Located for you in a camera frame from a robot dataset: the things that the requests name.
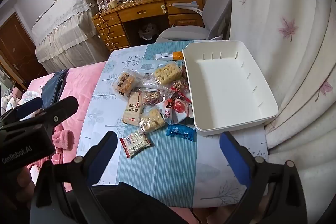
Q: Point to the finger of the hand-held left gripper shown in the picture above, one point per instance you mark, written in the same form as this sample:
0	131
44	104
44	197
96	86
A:
29	106
60	109

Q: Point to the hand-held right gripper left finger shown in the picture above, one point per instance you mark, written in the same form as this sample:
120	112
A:
105	154

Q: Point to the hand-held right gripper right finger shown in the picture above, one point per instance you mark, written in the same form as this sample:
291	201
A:
233	161

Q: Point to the small white red-edged packet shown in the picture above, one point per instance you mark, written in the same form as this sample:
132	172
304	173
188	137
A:
135	144

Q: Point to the long beige cracker packet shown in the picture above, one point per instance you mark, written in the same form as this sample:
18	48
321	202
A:
134	109

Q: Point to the small clear pack pale puffs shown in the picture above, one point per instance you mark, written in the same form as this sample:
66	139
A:
151	120

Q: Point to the blue snack packet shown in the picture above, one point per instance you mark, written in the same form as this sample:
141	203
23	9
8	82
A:
181	132

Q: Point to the clear pack of orange crackers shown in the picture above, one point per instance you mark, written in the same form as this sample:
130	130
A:
124	83

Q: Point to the clear nut bar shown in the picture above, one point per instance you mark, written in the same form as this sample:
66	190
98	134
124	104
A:
151	96
178	85

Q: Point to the white red snack packet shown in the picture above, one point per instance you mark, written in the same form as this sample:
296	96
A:
166	109

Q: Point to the white plastic bin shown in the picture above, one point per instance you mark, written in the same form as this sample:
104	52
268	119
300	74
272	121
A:
225	82

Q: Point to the pale blue packet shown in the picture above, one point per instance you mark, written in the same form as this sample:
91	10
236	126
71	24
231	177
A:
148	66

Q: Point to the large clear pack pale puffs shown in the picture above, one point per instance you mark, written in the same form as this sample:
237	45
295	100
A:
168	74

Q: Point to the brown red sachet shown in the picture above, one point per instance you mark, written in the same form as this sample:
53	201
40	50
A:
184	70

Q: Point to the white orange bar packet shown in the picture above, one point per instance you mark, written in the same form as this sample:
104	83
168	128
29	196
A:
168	56

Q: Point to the white patterned cloth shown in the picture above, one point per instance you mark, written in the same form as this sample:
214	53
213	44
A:
9	102

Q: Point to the blue jeans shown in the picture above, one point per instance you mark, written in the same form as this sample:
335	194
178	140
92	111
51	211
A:
52	90

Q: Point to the pink blanket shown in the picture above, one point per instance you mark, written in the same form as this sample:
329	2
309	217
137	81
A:
76	87

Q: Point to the pink garment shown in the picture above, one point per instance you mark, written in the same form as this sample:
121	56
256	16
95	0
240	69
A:
61	138

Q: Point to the brown wooden door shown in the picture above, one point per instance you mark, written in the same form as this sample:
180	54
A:
15	50

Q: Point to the leaf print tablecloth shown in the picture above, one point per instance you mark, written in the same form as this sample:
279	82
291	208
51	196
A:
162	166

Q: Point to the white lace covered cabinet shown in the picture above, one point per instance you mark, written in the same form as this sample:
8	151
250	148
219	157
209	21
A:
63	29

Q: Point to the white leaf print curtain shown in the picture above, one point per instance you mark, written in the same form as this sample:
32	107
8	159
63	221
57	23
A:
288	56

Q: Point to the black bag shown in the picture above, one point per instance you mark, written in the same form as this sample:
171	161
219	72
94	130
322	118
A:
148	29

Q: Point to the wooden desk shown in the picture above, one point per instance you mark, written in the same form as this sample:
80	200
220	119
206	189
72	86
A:
139	12

